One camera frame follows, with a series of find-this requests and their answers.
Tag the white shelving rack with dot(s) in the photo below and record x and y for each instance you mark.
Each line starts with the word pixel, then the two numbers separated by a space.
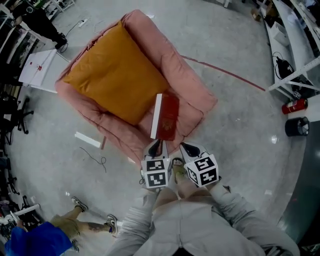
pixel 295 37

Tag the pink armchair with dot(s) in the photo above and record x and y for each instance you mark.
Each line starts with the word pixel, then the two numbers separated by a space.
pixel 185 82

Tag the person's torso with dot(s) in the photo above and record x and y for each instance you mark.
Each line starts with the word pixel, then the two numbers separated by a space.
pixel 195 225

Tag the person's leg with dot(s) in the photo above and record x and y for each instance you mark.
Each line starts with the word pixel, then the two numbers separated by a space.
pixel 192 190
pixel 165 197

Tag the black waste bin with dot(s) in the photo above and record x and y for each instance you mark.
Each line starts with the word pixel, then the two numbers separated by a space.
pixel 296 127

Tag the small red bottle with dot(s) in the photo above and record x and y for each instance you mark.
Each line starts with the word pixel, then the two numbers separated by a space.
pixel 38 67

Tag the person's left leg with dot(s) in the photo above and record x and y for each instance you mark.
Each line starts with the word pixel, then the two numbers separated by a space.
pixel 165 197

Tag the white power strip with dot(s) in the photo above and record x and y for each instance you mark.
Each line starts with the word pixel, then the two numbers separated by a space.
pixel 83 23

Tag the orange cushion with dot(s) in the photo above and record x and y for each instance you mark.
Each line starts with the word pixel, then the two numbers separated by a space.
pixel 112 72

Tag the white plank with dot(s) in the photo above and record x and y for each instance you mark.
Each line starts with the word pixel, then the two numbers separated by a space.
pixel 87 139

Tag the red fire extinguisher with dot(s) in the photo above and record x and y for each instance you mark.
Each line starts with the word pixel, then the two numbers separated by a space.
pixel 295 106

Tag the olive sandal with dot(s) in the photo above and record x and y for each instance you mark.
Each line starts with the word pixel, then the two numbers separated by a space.
pixel 180 172

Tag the white storage box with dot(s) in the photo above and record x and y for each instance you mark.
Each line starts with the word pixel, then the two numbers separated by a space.
pixel 42 72

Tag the person's left forearm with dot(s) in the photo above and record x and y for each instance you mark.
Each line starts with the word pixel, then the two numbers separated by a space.
pixel 135 230

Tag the black office chair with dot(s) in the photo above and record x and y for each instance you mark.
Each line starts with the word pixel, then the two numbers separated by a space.
pixel 15 112

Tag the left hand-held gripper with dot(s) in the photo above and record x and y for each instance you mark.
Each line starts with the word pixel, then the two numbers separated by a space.
pixel 156 175

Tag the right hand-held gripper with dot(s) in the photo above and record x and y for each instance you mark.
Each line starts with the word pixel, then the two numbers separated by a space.
pixel 202 170

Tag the red book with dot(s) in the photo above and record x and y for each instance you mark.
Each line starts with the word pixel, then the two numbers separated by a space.
pixel 168 117

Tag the person's right forearm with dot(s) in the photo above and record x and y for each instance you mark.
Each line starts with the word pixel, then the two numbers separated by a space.
pixel 250 220

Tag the person's right leg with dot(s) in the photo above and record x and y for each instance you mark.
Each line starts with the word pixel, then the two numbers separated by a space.
pixel 192 190

